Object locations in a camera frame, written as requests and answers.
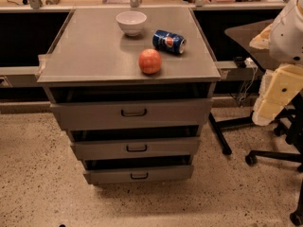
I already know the grey bottom drawer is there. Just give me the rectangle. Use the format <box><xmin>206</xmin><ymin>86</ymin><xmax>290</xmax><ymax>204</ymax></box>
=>
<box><xmin>83</xmin><ymin>166</ymin><xmax>193</xmax><ymax>184</ymax></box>

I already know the white power strip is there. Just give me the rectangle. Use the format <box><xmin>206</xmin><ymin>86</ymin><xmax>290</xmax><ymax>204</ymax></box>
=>
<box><xmin>244</xmin><ymin>58</ymin><xmax>258</xmax><ymax>68</ymax></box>

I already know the blue pepsi can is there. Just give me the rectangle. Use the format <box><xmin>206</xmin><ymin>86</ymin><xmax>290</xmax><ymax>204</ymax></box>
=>
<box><xmin>152</xmin><ymin>30</ymin><xmax>187</xmax><ymax>55</ymax></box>

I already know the grey drawer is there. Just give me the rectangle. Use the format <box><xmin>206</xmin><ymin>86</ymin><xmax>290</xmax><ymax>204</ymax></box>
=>
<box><xmin>83</xmin><ymin>166</ymin><xmax>193</xmax><ymax>184</ymax></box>
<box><xmin>71</xmin><ymin>137</ymin><xmax>199</xmax><ymax>160</ymax></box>
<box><xmin>50</xmin><ymin>98</ymin><xmax>212</xmax><ymax>131</ymax></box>

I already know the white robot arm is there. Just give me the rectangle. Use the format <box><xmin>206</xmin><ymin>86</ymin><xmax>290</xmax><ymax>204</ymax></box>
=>
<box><xmin>250</xmin><ymin>0</ymin><xmax>303</xmax><ymax>126</ymax></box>

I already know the white ceramic bowl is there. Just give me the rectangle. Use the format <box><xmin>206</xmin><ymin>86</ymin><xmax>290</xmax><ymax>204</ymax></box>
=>
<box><xmin>116</xmin><ymin>11</ymin><xmax>147</xmax><ymax>36</ymax></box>

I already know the dark side table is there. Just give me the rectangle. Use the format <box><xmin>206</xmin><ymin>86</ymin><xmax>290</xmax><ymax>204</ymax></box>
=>
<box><xmin>208</xmin><ymin>19</ymin><xmax>279</xmax><ymax>155</ymax></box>

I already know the black office chair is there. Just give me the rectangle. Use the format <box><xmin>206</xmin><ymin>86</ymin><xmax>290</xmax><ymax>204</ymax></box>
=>
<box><xmin>244</xmin><ymin>92</ymin><xmax>303</xmax><ymax>227</ymax></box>

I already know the grey drawer cabinet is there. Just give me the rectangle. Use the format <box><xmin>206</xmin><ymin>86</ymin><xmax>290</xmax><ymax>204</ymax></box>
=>
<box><xmin>38</xmin><ymin>8</ymin><xmax>220</xmax><ymax>171</ymax></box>

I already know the grey top drawer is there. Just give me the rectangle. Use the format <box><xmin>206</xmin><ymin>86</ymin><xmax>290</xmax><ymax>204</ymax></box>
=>
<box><xmin>50</xmin><ymin>98</ymin><xmax>212</xmax><ymax>131</ymax></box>

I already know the grey middle drawer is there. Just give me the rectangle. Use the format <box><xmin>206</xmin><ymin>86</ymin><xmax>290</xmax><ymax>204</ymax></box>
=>
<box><xmin>71</xmin><ymin>137</ymin><xmax>199</xmax><ymax>160</ymax></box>

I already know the red apple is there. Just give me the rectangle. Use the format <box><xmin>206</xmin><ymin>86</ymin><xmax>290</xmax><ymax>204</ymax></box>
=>
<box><xmin>138</xmin><ymin>49</ymin><xmax>162</xmax><ymax>75</ymax></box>

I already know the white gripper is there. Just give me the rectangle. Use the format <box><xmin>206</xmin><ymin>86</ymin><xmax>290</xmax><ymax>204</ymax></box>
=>
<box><xmin>252</xmin><ymin>63</ymin><xmax>303</xmax><ymax>126</ymax></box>

